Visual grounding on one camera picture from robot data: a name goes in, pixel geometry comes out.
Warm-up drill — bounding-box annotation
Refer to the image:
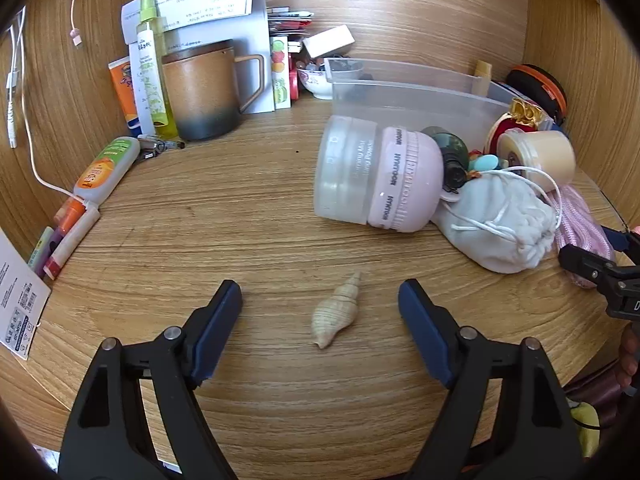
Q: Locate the white bottle orange label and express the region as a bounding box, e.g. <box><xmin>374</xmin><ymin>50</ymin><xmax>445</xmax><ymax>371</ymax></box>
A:
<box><xmin>73</xmin><ymin>136</ymin><xmax>142</xmax><ymax>207</ymax></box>

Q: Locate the orange tube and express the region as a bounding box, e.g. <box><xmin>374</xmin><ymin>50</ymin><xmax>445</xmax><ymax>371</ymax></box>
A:
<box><xmin>108</xmin><ymin>57</ymin><xmax>143</xmax><ymax>137</ymax></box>

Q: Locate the yellow-green spray bottle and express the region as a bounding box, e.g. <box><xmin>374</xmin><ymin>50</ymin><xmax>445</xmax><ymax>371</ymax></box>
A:
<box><xmin>136</xmin><ymin>0</ymin><xmax>179</xmax><ymax>140</ymax></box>

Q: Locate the white tube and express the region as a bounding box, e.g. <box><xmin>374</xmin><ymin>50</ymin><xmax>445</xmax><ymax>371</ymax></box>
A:
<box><xmin>44</xmin><ymin>207</ymin><xmax>101</xmax><ymax>281</ymax></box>

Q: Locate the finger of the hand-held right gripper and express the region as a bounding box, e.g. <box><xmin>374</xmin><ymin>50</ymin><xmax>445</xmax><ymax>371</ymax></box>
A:
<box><xmin>601</xmin><ymin>226</ymin><xmax>640</xmax><ymax>261</ymax></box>
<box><xmin>558</xmin><ymin>243</ymin><xmax>640</xmax><ymax>289</ymax></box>

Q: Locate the brown ceramic lidded mug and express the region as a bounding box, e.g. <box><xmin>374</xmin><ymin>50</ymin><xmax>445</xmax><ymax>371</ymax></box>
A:
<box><xmin>160</xmin><ymin>39</ymin><xmax>266</xmax><ymax>142</ymax></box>

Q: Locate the clear plastic storage box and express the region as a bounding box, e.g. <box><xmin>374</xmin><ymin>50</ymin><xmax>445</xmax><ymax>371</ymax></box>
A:
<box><xmin>324</xmin><ymin>57</ymin><xmax>513</xmax><ymax>153</ymax></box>

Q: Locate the small white box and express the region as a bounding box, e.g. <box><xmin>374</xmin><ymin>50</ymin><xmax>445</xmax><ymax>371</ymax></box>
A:
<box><xmin>301</xmin><ymin>25</ymin><xmax>357</xmax><ymax>59</ymax></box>

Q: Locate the bowl of beads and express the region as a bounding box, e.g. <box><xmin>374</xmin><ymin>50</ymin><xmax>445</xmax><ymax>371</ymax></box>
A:
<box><xmin>295</xmin><ymin>57</ymin><xmax>335</xmax><ymax>102</ymax></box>

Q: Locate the wooden desktop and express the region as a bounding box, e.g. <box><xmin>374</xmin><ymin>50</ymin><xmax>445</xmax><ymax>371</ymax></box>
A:
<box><xmin>10</xmin><ymin>95</ymin><xmax>632</xmax><ymax>478</ymax></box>

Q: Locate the white drawstring pouch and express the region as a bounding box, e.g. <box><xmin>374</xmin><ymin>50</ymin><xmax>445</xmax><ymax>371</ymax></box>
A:
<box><xmin>432</xmin><ymin>169</ymin><xmax>560</xmax><ymax>274</ymax></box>

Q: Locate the pink mesh bag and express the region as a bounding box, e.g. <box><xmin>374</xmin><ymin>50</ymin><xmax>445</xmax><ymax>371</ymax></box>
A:
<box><xmin>551</xmin><ymin>185</ymin><xmax>617</xmax><ymax>288</ymax></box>

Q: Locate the pink charging cable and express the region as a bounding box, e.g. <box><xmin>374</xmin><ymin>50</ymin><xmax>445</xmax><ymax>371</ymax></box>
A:
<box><xmin>62</xmin><ymin>0</ymin><xmax>86</xmax><ymax>50</ymax></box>

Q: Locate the white charging cable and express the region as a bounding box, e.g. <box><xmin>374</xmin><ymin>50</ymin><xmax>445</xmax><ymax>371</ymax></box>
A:
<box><xmin>5</xmin><ymin>7</ymin><xmax>96</xmax><ymax>206</ymax></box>

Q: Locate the pink round case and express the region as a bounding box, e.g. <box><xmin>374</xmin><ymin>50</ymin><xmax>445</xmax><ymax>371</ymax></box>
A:
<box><xmin>367</xmin><ymin>126</ymin><xmax>446</xmax><ymax>233</ymax></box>

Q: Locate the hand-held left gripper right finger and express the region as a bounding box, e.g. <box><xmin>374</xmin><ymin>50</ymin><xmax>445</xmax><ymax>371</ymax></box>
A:
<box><xmin>397</xmin><ymin>279</ymin><xmax>586</xmax><ymax>480</ymax></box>

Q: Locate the person's right hand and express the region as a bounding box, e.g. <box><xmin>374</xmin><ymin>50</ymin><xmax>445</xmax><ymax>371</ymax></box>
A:
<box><xmin>619</xmin><ymin>327</ymin><xmax>640</xmax><ymax>391</ymax></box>

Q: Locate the pale yellow object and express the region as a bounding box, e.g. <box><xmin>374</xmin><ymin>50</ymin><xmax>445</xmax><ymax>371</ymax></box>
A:
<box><xmin>570</xmin><ymin>402</ymin><xmax>601</xmax><ymax>457</ymax></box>

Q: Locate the dark green glass jar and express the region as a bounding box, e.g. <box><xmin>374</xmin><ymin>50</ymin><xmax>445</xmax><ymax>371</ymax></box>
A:
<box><xmin>421</xmin><ymin>125</ymin><xmax>471</xmax><ymax>195</ymax></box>

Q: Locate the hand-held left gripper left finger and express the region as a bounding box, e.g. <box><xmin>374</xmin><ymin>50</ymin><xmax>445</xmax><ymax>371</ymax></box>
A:
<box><xmin>57</xmin><ymin>280</ymin><xmax>244</xmax><ymax>480</ymax></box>

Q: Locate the orange marker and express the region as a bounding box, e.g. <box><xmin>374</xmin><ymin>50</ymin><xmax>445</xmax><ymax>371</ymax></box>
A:
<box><xmin>54</xmin><ymin>197</ymin><xmax>87</xmax><ymax>227</ymax></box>

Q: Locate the beige spiral seashell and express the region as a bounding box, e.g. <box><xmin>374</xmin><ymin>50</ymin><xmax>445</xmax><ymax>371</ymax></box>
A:
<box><xmin>311</xmin><ymin>271</ymin><xmax>362</xmax><ymax>350</ymax></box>

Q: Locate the white label card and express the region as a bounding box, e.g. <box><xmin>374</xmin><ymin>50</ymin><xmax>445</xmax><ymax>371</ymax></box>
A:
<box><xmin>0</xmin><ymin>227</ymin><xmax>53</xmax><ymax>361</ymax></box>

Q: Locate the black orange zip case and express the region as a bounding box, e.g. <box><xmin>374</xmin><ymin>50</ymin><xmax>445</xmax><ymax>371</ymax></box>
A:
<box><xmin>505</xmin><ymin>64</ymin><xmax>569</xmax><ymax>127</ymax></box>

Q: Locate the red gold ornament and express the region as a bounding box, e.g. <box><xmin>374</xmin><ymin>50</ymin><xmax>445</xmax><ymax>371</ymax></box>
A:
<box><xmin>487</xmin><ymin>99</ymin><xmax>555</xmax><ymax>153</ymax></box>

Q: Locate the bundle of pens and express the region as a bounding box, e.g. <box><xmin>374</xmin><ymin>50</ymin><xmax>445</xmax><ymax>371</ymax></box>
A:
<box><xmin>136</xmin><ymin>134</ymin><xmax>187</xmax><ymax>164</ymax></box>

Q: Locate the mint plastic piece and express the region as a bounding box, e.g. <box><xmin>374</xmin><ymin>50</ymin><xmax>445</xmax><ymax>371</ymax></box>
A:
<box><xmin>469</xmin><ymin>154</ymin><xmax>508</xmax><ymax>173</ymax></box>

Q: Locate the cream plastic tub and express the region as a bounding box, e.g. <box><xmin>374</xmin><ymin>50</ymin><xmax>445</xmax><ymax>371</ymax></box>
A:
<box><xmin>496</xmin><ymin>129</ymin><xmax>577</xmax><ymax>195</ymax></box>

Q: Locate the yellow sunscreen bottle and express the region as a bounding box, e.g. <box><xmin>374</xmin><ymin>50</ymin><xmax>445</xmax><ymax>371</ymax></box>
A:
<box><xmin>474</xmin><ymin>60</ymin><xmax>494</xmax><ymax>97</ymax></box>

